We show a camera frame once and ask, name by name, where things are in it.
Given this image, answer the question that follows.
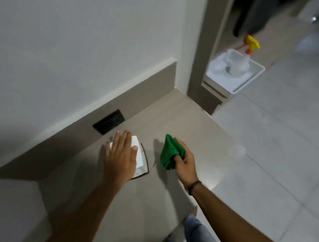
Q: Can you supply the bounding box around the person's right hand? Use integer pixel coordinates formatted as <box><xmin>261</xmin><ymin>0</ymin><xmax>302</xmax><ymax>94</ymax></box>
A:
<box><xmin>173</xmin><ymin>137</ymin><xmax>199</xmax><ymax>191</ymax></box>

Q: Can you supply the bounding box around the person's left hand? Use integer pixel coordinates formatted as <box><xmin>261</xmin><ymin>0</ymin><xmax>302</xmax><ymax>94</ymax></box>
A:
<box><xmin>103</xmin><ymin>129</ymin><xmax>138</xmax><ymax>190</ymax></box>

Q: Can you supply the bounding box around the green cloth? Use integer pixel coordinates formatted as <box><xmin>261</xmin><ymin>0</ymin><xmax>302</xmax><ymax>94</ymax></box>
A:
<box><xmin>159</xmin><ymin>134</ymin><xmax>186</xmax><ymax>171</ymax></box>

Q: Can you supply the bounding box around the white card holder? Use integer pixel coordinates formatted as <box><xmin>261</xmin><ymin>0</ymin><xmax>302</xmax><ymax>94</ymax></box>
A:
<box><xmin>109</xmin><ymin>135</ymin><xmax>150</xmax><ymax>180</ymax></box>

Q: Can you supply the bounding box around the person's right forearm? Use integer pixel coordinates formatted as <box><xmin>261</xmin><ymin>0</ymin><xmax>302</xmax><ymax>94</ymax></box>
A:
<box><xmin>190</xmin><ymin>183</ymin><xmax>274</xmax><ymax>242</ymax></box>

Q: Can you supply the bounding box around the person's left forearm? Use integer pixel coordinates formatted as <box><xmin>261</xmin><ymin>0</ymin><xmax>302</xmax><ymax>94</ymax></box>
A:
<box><xmin>47</xmin><ymin>181</ymin><xmax>126</xmax><ymax>242</ymax></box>

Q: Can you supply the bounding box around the person's blue jeans leg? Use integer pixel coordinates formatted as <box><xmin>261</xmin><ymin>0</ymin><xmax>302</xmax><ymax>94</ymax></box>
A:
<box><xmin>163</xmin><ymin>213</ymin><xmax>218</xmax><ymax>242</ymax></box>

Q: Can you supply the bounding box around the dark wristband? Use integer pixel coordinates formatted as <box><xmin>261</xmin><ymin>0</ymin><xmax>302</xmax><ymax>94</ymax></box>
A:
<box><xmin>187</xmin><ymin>180</ymin><xmax>203</xmax><ymax>196</ymax></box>

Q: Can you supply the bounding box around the low wooden television shelf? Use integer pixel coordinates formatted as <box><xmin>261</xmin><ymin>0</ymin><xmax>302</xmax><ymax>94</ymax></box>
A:
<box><xmin>201</xmin><ymin>7</ymin><xmax>303</xmax><ymax>106</ymax></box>

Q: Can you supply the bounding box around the wooden vertical panel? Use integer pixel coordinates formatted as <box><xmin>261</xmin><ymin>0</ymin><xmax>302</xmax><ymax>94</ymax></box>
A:
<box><xmin>186</xmin><ymin>0</ymin><xmax>235</xmax><ymax>116</ymax></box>

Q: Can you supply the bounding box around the white plastic tray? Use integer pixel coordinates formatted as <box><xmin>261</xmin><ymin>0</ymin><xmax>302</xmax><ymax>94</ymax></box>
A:
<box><xmin>206</xmin><ymin>48</ymin><xmax>266</xmax><ymax>95</ymax></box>

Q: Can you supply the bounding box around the clear spray bottle yellow trigger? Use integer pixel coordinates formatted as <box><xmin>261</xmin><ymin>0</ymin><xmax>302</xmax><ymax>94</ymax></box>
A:
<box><xmin>225</xmin><ymin>34</ymin><xmax>261</xmax><ymax>77</ymax></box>

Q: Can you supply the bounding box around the black wall socket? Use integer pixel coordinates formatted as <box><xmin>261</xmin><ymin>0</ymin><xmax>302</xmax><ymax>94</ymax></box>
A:
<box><xmin>92</xmin><ymin>109</ymin><xmax>125</xmax><ymax>136</ymax></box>

